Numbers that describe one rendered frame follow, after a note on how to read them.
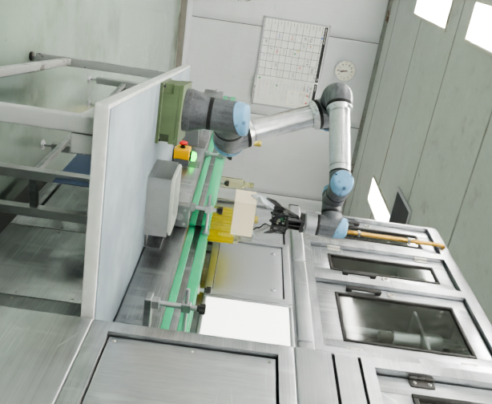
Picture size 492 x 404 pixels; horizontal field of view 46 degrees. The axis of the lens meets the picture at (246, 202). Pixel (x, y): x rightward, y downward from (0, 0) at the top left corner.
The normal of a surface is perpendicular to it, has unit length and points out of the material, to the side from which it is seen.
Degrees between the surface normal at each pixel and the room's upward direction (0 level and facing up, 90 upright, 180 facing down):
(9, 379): 90
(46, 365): 90
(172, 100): 90
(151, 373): 90
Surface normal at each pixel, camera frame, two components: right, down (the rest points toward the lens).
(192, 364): 0.14, -0.90
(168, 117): -0.02, 0.29
